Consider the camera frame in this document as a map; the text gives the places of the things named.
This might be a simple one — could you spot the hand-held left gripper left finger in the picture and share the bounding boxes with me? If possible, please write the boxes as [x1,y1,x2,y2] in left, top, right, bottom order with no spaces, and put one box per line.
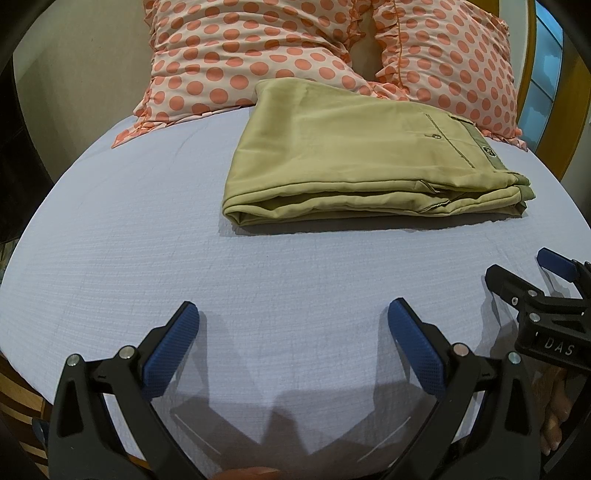
[48,301,218,480]

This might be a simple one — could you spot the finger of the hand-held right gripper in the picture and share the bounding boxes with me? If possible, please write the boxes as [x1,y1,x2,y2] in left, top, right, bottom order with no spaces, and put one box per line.
[537,247,591,284]
[485,264,552,321]

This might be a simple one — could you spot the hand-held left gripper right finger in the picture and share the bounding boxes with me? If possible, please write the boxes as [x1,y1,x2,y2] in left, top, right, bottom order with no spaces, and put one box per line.
[387,298,544,480]

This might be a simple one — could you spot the khaki pants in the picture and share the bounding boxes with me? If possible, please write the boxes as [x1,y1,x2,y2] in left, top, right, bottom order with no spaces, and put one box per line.
[222,78,537,228]

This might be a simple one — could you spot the person's bare foot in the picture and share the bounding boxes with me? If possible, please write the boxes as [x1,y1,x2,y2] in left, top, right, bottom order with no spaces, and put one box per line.
[534,364,571,457]

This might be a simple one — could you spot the light blue bed sheet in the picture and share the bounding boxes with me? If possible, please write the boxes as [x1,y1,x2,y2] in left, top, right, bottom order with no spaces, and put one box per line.
[0,107,591,480]

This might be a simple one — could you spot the wooden framed window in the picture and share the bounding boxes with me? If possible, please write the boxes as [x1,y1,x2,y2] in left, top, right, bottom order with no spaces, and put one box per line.
[521,0,591,182]

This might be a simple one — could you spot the ruffled polka dot pillow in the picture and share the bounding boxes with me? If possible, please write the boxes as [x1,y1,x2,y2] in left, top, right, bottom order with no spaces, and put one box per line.
[368,0,528,151]

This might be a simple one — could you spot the large polka dot pillow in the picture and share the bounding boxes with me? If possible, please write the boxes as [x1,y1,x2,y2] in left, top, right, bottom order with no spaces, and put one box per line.
[110,0,386,150]

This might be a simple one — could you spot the wooden bed frame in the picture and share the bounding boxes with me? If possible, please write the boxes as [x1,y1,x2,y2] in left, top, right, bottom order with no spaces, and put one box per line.
[0,354,52,464]

